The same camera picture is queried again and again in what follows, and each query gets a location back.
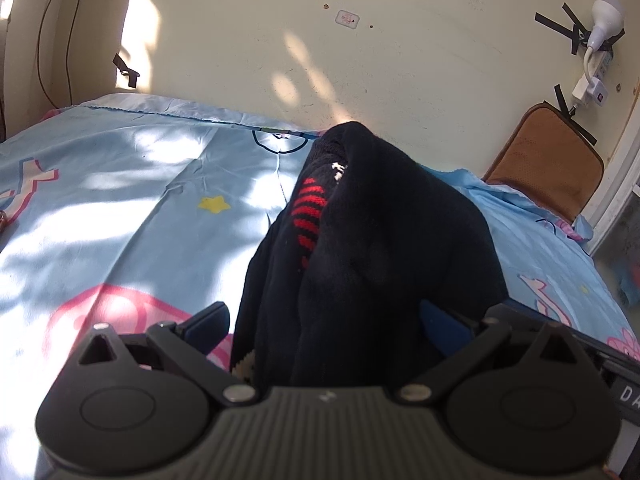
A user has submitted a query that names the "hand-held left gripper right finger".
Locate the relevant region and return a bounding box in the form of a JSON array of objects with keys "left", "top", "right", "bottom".
[{"left": 396, "top": 301, "right": 586, "bottom": 404}]

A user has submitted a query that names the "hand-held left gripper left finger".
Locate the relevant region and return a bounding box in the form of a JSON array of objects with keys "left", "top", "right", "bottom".
[{"left": 75, "top": 302, "right": 257, "bottom": 407}]

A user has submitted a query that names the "dark patterned knit sweater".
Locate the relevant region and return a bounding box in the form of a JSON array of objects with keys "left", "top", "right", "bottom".
[{"left": 231, "top": 121, "right": 510, "bottom": 391}]

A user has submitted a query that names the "frosted window pane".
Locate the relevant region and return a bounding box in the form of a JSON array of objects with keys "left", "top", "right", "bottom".
[{"left": 592, "top": 200, "right": 640, "bottom": 311}]

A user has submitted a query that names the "light blue printed bedsheet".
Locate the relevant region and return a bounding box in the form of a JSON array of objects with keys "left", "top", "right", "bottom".
[{"left": 0, "top": 92, "right": 636, "bottom": 480}]

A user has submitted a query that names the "brown woven cushion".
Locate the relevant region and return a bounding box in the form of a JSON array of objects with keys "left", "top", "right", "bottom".
[{"left": 482, "top": 102, "right": 606, "bottom": 223}]

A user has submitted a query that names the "white plug adapter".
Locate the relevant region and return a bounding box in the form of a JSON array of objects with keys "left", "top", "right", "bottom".
[{"left": 571, "top": 74, "right": 608, "bottom": 108}]

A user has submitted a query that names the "white power strip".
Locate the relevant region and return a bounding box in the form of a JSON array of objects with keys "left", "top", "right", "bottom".
[{"left": 594, "top": 50, "right": 615, "bottom": 82}]

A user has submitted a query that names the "white lamp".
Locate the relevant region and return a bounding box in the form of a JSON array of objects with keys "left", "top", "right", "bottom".
[{"left": 581, "top": 0, "right": 626, "bottom": 81}]

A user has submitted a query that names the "black cable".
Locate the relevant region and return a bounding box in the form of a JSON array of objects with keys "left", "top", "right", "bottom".
[
  {"left": 36, "top": 0, "right": 67, "bottom": 111},
  {"left": 64, "top": 0, "right": 85, "bottom": 107}
]

